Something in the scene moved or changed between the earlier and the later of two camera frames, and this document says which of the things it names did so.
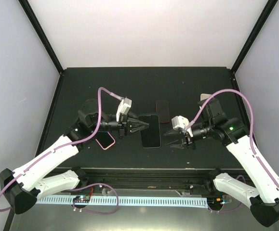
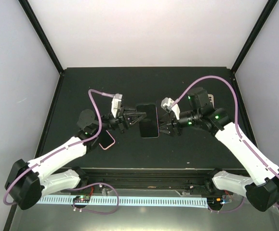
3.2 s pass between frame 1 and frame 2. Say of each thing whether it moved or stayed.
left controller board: stayed
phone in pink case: stayed
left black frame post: stayed
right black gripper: moved
